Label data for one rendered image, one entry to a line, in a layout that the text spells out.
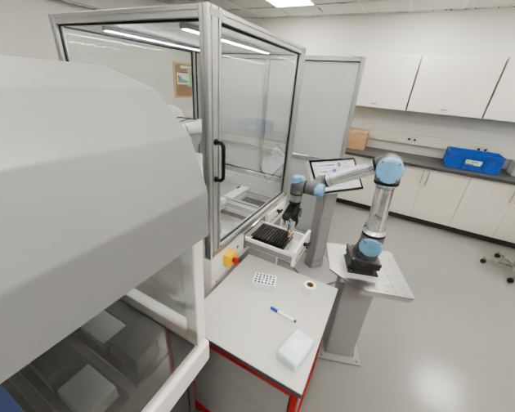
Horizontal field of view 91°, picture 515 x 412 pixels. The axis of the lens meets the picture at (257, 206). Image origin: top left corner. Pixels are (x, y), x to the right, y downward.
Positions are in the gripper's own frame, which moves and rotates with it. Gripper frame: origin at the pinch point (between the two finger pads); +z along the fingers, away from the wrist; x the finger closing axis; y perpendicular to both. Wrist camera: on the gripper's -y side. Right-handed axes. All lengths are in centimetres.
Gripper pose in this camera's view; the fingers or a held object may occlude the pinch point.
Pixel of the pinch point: (288, 230)
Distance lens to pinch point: 159.4
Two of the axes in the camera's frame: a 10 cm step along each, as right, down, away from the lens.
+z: -0.7, 9.1, 4.2
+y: 5.2, -3.2, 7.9
